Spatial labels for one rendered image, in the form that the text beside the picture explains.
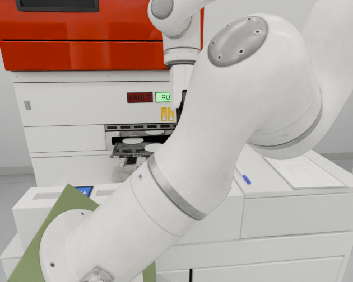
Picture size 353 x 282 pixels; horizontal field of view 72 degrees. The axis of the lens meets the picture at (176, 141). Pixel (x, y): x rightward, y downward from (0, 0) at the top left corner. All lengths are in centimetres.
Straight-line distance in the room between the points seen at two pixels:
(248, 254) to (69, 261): 51
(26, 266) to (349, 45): 49
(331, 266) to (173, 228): 67
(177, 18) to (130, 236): 38
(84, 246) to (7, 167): 293
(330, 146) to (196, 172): 334
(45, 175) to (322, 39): 126
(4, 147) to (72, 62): 220
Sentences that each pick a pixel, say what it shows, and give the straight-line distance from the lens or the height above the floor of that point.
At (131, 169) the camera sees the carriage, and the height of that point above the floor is 88.
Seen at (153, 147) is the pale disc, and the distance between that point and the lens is 107.
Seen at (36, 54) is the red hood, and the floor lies 129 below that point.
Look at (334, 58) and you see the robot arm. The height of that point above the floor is 129.
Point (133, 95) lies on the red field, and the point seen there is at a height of 111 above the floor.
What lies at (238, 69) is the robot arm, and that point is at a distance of 25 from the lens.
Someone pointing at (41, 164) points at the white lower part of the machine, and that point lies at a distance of 135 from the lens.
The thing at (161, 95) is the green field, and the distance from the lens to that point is 114.
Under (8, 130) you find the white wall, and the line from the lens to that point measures 312.
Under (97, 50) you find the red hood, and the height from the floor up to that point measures 130.
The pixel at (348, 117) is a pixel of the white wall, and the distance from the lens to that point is 359.
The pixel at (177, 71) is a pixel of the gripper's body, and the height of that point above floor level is 126.
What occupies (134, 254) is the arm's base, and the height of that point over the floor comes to 104.
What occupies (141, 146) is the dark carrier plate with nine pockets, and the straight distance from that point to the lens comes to 109.
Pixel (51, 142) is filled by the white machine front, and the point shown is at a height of 89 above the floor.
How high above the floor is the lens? 130
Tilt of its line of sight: 20 degrees down
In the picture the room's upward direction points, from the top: straight up
